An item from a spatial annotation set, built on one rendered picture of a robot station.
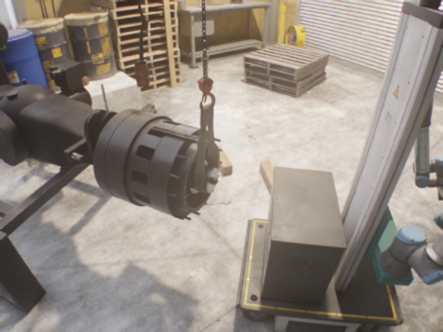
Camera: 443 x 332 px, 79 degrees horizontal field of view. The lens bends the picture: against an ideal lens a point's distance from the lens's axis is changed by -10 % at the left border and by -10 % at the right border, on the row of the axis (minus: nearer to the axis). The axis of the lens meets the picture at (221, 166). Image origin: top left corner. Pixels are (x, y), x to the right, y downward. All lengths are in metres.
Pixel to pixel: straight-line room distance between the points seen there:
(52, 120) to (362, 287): 2.16
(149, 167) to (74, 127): 0.73
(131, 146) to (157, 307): 1.10
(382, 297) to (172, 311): 1.30
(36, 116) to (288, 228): 1.73
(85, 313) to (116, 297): 0.23
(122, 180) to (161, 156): 0.27
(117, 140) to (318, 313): 1.42
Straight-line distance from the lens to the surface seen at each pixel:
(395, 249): 1.48
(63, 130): 2.06
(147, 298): 2.19
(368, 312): 1.90
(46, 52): 4.36
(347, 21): 6.92
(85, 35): 4.45
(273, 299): 1.77
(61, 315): 2.32
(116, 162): 1.61
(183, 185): 1.47
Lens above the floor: 1.87
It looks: 36 degrees down
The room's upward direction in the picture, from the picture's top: straight up
